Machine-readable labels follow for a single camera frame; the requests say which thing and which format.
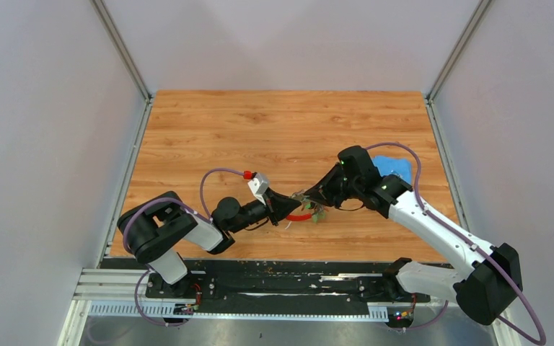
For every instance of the blue patterned cloth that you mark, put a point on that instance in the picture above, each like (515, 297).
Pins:
(399, 167)

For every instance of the green key tag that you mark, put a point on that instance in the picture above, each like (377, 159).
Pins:
(317, 212)

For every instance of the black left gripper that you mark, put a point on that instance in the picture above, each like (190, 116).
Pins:
(281, 206)

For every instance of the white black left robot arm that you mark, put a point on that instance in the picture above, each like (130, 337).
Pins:
(151, 230)

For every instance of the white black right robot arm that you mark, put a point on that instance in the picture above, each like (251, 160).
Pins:
(483, 279)

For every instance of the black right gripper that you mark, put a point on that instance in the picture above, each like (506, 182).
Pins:
(323, 191)

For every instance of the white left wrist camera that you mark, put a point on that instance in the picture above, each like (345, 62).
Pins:
(258, 185)

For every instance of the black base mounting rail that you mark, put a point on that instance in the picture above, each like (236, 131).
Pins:
(246, 289)

